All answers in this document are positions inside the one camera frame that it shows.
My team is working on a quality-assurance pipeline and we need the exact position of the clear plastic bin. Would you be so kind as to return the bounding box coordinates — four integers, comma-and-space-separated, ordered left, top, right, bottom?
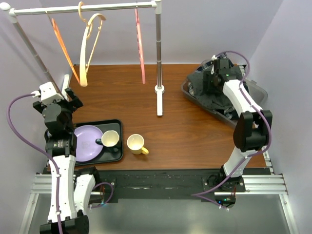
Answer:
181, 60, 268, 128

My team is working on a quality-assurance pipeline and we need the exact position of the black serving tray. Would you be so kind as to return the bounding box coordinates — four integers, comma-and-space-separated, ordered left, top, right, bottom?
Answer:
75, 119, 123, 166

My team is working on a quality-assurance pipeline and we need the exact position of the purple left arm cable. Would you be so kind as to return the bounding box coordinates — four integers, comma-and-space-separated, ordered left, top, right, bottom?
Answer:
6, 94, 63, 234

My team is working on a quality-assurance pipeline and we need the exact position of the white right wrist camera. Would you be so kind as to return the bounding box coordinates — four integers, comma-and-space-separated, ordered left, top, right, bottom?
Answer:
211, 55, 219, 75

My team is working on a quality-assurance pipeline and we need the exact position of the yellow mug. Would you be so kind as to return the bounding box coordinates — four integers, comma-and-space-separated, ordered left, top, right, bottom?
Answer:
126, 134, 149, 155

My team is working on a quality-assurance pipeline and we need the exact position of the purple plate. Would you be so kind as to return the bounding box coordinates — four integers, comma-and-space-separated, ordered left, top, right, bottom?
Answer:
75, 125, 103, 162

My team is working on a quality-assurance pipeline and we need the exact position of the navy beige plaid skirt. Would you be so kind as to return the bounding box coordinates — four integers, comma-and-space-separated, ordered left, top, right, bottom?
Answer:
187, 58, 241, 120

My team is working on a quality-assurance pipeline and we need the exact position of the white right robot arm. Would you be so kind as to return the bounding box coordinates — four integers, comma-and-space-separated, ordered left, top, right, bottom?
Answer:
203, 56, 273, 193

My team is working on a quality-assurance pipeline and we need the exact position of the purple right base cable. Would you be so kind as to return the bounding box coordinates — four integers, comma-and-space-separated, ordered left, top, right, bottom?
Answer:
191, 156, 249, 207

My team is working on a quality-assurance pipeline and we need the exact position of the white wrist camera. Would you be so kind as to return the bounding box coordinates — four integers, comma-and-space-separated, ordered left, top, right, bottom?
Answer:
31, 82, 65, 105
211, 55, 219, 75

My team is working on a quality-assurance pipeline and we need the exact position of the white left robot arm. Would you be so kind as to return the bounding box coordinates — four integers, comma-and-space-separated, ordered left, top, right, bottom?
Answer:
33, 82, 101, 234

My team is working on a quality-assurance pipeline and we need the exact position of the pink plastic hanger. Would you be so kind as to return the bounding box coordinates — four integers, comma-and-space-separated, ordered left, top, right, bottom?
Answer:
135, 8, 146, 84

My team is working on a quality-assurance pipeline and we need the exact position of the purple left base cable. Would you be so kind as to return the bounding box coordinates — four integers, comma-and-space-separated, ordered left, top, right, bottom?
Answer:
90, 182, 115, 209

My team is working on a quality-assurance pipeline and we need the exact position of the dark green mug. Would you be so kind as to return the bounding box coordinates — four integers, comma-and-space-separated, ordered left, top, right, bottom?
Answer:
95, 130, 121, 153

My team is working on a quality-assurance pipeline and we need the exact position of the orange plastic hanger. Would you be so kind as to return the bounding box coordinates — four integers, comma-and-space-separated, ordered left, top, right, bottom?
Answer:
45, 11, 80, 84

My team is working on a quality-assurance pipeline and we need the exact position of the white clothes rack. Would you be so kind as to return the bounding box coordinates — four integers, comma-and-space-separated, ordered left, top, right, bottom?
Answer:
0, 0, 165, 117

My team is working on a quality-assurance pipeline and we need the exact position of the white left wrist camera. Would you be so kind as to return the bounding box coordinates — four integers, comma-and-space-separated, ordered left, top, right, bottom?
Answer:
31, 82, 65, 105

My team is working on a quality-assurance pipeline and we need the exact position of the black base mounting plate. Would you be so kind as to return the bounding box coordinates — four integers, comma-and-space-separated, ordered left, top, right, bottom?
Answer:
99, 169, 246, 207

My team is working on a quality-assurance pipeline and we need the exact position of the black dotted skirt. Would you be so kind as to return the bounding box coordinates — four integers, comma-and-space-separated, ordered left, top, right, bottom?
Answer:
187, 65, 249, 115

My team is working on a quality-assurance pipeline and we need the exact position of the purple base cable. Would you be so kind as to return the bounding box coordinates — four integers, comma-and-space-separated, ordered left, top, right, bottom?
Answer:
191, 156, 249, 207
90, 182, 115, 209

